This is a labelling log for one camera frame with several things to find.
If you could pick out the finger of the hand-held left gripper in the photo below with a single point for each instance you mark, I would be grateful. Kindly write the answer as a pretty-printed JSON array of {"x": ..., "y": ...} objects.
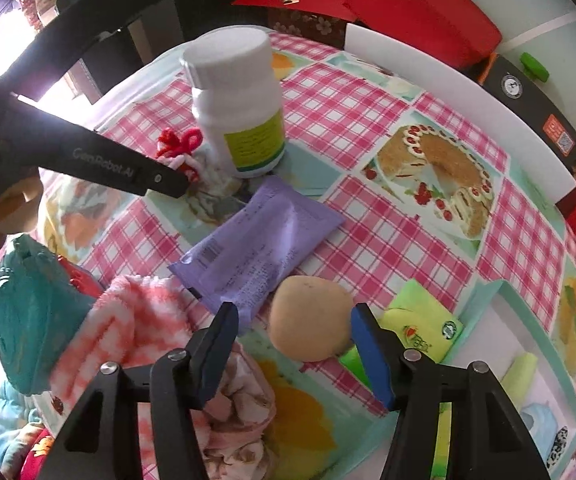
[
  {"x": 108, "y": 160},
  {"x": 83, "y": 30}
]

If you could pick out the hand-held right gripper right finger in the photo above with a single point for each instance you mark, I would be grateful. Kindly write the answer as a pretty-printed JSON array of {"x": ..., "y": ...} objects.
[{"x": 372, "y": 360}]

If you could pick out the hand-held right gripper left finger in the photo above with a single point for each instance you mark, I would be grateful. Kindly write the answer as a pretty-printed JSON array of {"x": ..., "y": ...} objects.
[{"x": 215, "y": 355}]

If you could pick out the pale pink cloth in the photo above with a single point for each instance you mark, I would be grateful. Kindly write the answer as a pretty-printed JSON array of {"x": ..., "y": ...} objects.
[{"x": 238, "y": 410}]

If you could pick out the red white knot ornament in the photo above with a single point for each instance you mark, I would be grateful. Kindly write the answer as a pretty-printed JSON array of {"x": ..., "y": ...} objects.
[{"x": 178, "y": 142}]

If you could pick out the beige round stone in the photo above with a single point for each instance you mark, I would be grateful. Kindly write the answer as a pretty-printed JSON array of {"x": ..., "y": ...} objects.
[{"x": 308, "y": 315}]

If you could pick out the pink white fluffy cloth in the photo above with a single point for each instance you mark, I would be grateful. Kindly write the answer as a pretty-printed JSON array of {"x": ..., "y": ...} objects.
[{"x": 128, "y": 320}]

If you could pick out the purple packet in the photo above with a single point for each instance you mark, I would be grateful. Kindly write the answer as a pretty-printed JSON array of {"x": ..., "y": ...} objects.
[{"x": 263, "y": 240}]

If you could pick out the blue face mask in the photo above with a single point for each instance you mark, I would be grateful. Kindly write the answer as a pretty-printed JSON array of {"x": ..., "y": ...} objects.
[{"x": 537, "y": 417}]

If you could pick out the teal shallow cardboard tray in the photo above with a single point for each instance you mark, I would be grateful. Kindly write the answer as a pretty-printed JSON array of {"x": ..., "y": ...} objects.
[{"x": 552, "y": 360}]

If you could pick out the leopard print scrunchie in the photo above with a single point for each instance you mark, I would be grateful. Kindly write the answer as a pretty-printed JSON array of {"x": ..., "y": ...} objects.
[{"x": 557, "y": 445}]

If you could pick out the person's left hand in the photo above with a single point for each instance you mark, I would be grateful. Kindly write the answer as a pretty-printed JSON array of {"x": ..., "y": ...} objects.
[{"x": 15, "y": 205}]

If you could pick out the white plastic bottle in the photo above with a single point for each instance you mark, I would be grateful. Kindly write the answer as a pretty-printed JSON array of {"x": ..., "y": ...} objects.
[{"x": 238, "y": 100}]

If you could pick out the teal box with red patch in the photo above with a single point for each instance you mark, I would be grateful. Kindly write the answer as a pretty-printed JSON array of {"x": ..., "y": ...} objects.
[{"x": 33, "y": 320}]

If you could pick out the colourful printed blanket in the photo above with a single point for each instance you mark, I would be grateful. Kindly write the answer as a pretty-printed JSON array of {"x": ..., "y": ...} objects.
[{"x": 13, "y": 435}]

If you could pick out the white board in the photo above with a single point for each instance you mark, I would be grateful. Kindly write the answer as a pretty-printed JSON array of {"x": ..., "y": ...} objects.
[{"x": 467, "y": 95}]

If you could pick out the black flat box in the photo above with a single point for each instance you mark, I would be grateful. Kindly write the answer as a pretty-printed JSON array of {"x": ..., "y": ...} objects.
[{"x": 532, "y": 105}]

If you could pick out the red gift bag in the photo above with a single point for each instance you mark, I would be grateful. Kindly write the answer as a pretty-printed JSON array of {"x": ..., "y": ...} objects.
[{"x": 417, "y": 10}]

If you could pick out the green round knob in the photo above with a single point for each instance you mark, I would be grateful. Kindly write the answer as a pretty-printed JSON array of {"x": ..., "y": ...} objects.
[{"x": 535, "y": 66}]

